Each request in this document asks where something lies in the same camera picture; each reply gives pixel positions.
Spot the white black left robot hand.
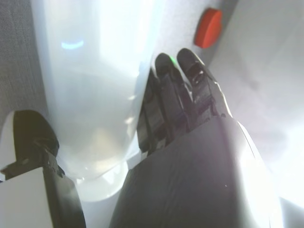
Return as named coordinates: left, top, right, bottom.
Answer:
left=0, top=48, right=283, bottom=228

